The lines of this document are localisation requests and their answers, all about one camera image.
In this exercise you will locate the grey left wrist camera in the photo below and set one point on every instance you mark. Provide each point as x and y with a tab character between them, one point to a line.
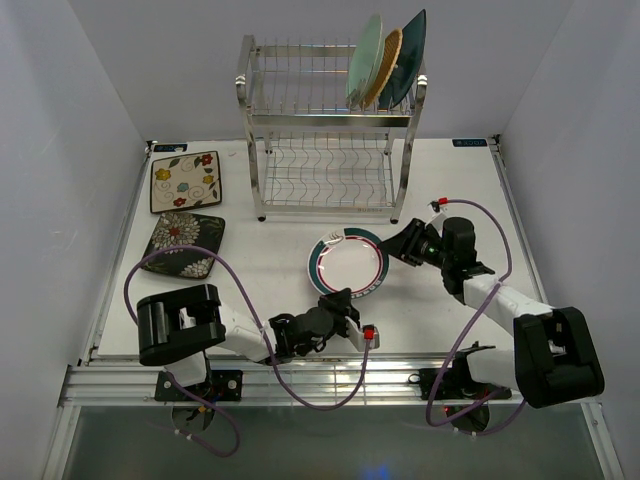
363	336

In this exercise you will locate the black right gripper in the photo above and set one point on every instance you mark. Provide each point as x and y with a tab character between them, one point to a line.
405	242

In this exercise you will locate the black square floral plate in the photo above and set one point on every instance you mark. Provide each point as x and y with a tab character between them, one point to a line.
176	229

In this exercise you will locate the white plate teal red rim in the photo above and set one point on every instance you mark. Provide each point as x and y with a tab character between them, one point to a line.
347	258

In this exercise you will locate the woven bamboo round plate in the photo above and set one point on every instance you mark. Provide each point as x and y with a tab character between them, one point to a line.
392	47

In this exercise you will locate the aluminium front rail frame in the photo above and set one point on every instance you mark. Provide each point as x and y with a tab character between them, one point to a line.
264	263

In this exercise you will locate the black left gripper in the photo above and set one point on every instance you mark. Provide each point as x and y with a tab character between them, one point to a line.
339	302

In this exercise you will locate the light green floral plate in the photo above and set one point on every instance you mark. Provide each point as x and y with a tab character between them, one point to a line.
364	62

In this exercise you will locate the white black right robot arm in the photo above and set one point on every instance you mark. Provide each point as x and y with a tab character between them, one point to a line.
552	360

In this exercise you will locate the dark teal square plate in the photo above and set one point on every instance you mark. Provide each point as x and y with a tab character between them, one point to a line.
408	62

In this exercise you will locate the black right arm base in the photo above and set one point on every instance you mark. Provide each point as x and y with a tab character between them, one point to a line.
457	382

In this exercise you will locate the cream square floral plate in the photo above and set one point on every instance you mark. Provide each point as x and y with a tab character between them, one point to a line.
185	182

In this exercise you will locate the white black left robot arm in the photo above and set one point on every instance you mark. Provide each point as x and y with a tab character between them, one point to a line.
176	328

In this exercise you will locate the stainless steel dish rack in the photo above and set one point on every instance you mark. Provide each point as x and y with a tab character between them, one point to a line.
308	152

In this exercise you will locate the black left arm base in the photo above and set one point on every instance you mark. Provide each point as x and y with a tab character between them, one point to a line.
220	385

